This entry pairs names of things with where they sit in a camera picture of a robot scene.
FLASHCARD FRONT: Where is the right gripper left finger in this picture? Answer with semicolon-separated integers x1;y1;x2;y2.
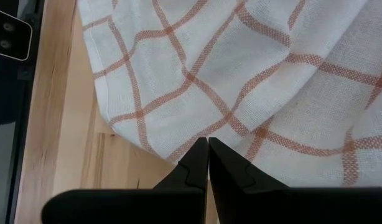
41;136;209;224

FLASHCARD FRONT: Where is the black aluminium table frame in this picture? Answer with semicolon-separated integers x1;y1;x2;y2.
6;0;46;224

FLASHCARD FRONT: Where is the white towel with orange checks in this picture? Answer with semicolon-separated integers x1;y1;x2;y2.
77;0;382;189

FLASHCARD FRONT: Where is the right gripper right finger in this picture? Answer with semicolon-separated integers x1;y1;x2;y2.
208;136;382;224

